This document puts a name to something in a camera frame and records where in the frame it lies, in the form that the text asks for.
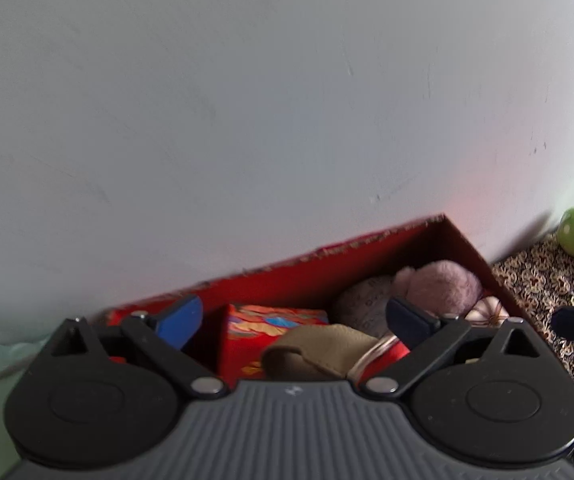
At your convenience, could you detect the grey patterned ball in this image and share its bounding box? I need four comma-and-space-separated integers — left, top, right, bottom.
336, 276, 393, 338

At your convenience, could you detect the pink plush toy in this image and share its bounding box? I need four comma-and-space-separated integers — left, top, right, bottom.
391, 260, 482, 316

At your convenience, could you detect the colourful red small box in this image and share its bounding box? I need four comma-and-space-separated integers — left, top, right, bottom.
217, 304, 328, 388

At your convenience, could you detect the white red striped ball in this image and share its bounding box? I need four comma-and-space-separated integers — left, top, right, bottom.
465, 296, 510, 327

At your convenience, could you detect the red storage box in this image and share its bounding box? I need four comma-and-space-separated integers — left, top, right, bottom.
104, 214, 524, 376

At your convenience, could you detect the patterned table cloth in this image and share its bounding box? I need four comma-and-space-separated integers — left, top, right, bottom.
491, 234, 574, 378

